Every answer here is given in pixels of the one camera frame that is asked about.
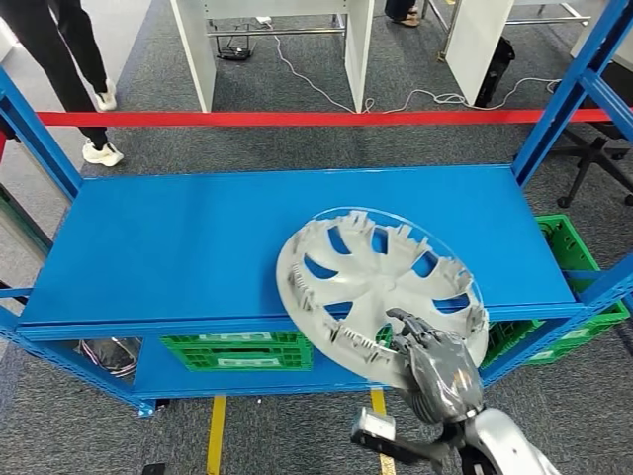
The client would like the black office chair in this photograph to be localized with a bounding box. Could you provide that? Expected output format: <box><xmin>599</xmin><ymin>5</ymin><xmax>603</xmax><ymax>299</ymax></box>
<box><xmin>545</xmin><ymin>61</ymin><xmax>633</xmax><ymax>210</ymax></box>

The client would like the red barrier belt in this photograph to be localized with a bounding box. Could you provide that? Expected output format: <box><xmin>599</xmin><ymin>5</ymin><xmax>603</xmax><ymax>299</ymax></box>
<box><xmin>35</xmin><ymin>107</ymin><xmax>610</xmax><ymax>130</ymax></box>

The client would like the black router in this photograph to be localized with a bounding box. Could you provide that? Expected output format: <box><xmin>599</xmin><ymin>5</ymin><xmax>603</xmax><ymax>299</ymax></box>
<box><xmin>215</xmin><ymin>36</ymin><xmax>257</xmax><ymax>62</ymax></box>

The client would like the blue metal shelf rack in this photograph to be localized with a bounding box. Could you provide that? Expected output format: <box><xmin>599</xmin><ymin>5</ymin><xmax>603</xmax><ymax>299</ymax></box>
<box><xmin>0</xmin><ymin>0</ymin><xmax>633</xmax><ymax>421</ymax></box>

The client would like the white desk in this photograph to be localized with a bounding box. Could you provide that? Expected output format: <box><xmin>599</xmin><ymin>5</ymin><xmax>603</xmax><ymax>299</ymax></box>
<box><xmin>168</xmin><ymin>0</ymin><xmax>374</xmax><ymax>114</ymax></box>
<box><xmin>421</xmin><ymin>0</ymin><xmax>592</xmax><ymax>106</ymax></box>

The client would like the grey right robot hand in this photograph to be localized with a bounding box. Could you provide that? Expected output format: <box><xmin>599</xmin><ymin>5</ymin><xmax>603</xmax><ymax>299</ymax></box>
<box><xmin>386</xmin><ymin>308</ymin><xmax>486</xmax><ymax>427</ymax></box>

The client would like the yellow floor tape strip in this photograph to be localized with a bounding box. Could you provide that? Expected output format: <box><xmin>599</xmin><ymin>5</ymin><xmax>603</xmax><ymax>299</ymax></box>
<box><xmin>370</xmin><ymin>388</ymin><xmax>396</xmax><ymax>475</ymax></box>
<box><xmin>205</xmin><ymin>396</ymin><xmax>228</xmax><ymax>475</ymax></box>

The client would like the grey plastic wheel hubcap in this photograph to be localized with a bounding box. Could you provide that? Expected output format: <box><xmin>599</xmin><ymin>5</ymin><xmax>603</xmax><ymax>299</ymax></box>
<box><xmin>275</xmin><ymin>208</ymin><xmax>490</xmax><ymax>388</ymax></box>

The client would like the white floor cable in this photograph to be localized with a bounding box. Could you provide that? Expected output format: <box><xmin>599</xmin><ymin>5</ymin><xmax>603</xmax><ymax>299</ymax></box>
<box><xmin>362</xmin><ymin>76</ymin><xmax>562</xmax><ymax>115</ymax></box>
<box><xmin>266</xmin><ymin>26</ymin><xmax>355</xmax><ymax>115</ymax></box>

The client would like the black bag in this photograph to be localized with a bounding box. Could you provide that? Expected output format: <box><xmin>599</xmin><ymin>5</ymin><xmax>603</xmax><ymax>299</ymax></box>
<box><xmin>472</xmin><ymin>36</ymin><xmax>515</xmax><ymax>110</ymax></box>

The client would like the person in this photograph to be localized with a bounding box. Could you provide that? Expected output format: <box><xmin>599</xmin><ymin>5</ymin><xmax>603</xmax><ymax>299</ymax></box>
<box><xmin>383</xmin><ymin>0</ymin><xmax>421</xmax><ymax>29</ymax></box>
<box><xmin>0</xmin><ymin>0</ymin><xmax>124</xmax><ymax>168</ymax></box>

